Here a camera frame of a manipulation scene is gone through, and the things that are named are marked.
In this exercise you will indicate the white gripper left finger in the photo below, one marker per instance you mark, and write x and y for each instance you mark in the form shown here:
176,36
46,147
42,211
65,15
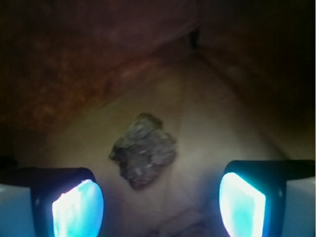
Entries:
50,202

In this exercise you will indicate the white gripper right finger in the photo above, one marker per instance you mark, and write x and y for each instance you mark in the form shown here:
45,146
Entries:
269,198

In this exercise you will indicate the brown rough rock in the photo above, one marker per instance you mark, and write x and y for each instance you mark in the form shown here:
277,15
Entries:
143,151

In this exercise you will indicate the brown paper bag bin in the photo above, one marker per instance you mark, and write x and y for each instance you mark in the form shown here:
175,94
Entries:
230,79

